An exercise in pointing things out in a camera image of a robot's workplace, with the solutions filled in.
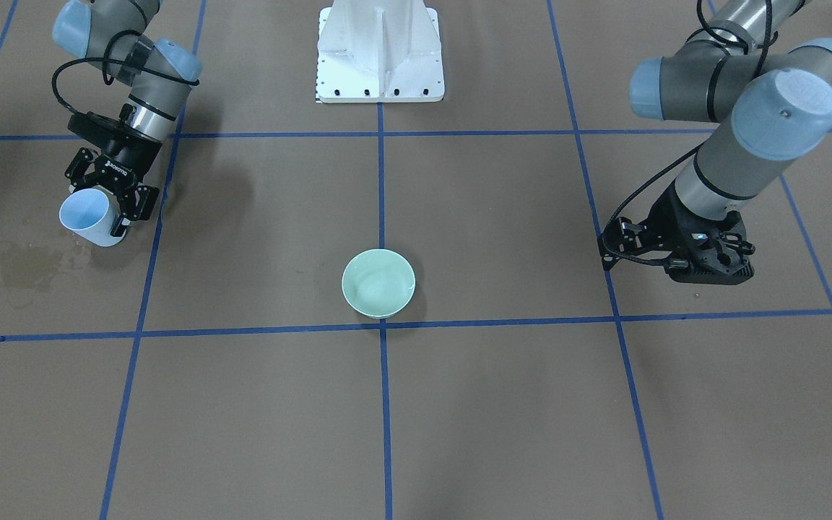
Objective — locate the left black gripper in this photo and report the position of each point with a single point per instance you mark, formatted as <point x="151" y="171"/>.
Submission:
<point x="665" y="215"/>

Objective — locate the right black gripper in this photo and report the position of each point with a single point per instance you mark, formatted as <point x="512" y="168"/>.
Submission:
<point x="126" y="159"/>

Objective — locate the light blue plastic cup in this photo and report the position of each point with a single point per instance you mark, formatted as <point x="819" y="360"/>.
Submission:
<point x="91" y="214"/>

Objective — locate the mint green ceramic bowl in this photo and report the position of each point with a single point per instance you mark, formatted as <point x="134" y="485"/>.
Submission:
<point x="378" y="283"/>

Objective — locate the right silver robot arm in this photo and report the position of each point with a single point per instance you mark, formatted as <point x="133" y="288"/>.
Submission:
<point x="110" y="35"/>

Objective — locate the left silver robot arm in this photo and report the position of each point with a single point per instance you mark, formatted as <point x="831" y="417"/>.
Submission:
<point x="769" y="111"/>

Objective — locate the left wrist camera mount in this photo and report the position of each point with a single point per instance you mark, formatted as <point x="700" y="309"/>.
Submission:
<point x="710" y="252"/>

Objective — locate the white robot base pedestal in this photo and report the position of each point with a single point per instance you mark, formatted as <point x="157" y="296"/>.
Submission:
<point x="379" y="52"/>

